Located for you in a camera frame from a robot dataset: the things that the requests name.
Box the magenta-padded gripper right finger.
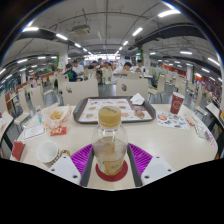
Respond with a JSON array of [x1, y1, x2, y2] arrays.
[[126, 143, 177, 188]]

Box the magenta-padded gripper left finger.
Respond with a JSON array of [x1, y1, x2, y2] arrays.
[[47, 143, 97, 188]]

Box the clear bottle with yellow cap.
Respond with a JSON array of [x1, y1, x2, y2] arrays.
[[91, 105, 129, 177]]

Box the small red sauce packet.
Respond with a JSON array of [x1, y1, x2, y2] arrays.
[[184, 116, 196, 128], [49, 126, 68, 137]]

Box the flat round red coaster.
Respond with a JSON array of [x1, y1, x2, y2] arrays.
[[95, 159, 129, 183]]

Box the dark food tray, paper liner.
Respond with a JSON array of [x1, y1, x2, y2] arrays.
[[72, 96, 157, 124]]

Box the colourful sticker sheet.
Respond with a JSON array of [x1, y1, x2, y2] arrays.
[[155, 110, 190, 131]]

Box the crumpled food wrapper with fries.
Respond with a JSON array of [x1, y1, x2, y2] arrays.
[[41, 102, 73, 130]]

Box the white printed card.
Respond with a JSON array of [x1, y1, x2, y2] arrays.
[[22, 123, 47, 141]]

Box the crumpled white napkin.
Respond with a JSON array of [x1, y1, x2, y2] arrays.
[[129, 92, 146, 106]]

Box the red tissue packet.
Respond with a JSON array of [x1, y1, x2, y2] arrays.
[[11, 140, 26, 162]]

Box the clear plastic wrapper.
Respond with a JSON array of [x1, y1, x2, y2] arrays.
[[194, 123, 209, 139]]

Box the red paper cup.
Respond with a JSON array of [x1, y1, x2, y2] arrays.
[[169, 91, 186, 116]]

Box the cream chair with round hole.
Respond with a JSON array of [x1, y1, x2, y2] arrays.
[[61, 78, 100, 107], [115, 78, 150, 101]]

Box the white paper with red print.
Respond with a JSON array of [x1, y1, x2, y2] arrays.
[[204, 129, 218, 151]]

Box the far cream chairs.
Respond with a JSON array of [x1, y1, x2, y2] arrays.
[[16, 64, 214, 116]]

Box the cream side table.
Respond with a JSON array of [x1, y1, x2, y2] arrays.
[[205, 102, 224, 129], [0, 111, 14, 151]]

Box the person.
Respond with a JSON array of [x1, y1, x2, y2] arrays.
[[133, 59, 147, 74], [72, 59, 85, 79], [63, 63, 79, 83], [113, 61, 133, 84]]

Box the ceiling air conditioner unit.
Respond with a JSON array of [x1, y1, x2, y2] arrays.
[[70, 24, 92, 36]]

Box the ceiling strip lights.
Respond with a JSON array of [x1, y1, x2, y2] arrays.
[[0, 8, 224, 84]]

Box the white patterned mug, gold handle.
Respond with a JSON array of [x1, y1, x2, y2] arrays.
[[36, 140, 72, 169]]

